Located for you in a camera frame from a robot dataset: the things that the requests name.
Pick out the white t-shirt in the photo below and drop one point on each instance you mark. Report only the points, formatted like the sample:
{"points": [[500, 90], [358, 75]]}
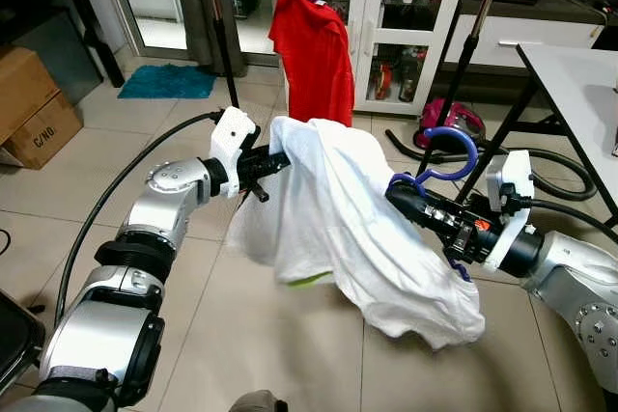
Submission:
{"points": [[338, 209]]}

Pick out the red t-shirt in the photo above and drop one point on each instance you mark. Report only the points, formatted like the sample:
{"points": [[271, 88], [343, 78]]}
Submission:
{"points": [[314, 55]]}

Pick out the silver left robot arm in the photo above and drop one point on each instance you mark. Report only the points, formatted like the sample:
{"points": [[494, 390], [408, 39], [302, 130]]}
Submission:
{"points": [[164, 200]]}

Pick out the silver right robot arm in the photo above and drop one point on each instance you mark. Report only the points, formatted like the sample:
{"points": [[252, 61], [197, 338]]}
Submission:
{"points": [[570, 272]]}

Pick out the magenta vacuum cleaner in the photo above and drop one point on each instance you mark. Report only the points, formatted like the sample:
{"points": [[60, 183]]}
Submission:
{"points": [[449, 121]]}

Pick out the dark glass bottle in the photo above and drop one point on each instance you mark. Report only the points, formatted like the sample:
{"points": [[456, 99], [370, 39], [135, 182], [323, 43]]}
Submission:
{"points": [[411, 74]]}

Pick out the lime green cloth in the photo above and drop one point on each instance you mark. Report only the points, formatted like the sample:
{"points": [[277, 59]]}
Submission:
{"points": [[307, 280]]}

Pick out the teal shaggy floor mat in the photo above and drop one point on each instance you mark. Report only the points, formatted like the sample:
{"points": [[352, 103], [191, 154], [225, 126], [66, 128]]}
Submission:
{"points": [[166, 82]]}

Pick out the white glass door cabinet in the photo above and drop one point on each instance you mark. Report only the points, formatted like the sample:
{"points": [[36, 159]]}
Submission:
{"points": [[435, 36]]}

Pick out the white folding table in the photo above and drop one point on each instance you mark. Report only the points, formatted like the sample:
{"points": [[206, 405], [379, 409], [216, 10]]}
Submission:
{"points": [[579, 84]]}

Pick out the white drawer sideboard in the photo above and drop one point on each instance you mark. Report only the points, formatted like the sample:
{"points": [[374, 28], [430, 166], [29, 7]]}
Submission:
{"points": [[521, 36]]}

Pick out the cardboard box printed C/NO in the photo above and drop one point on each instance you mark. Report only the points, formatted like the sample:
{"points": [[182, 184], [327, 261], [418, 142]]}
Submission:
{"points": [[48, 137]]}

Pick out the grey robot leg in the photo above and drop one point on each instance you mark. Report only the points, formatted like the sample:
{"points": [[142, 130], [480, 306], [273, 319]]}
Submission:
{"points": [[259, 402]]}

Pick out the plain brown cardboard box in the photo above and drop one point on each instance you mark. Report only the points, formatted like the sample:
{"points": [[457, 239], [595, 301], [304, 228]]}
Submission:
{"points": [[24, 84]]}

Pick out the black case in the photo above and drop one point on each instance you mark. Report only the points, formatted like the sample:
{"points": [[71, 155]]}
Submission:
{"points": [[17, 335]]}

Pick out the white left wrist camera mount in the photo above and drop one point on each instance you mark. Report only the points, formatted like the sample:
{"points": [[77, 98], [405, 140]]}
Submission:
{"points": [[232, 132]]}

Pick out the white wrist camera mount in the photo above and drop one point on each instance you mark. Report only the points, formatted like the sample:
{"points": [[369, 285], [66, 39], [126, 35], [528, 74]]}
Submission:
{"points": [[232, 132], [512, 176]]}

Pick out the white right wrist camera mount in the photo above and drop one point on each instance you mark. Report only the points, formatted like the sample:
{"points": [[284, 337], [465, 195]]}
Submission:
{"points": [[512, 176]]}

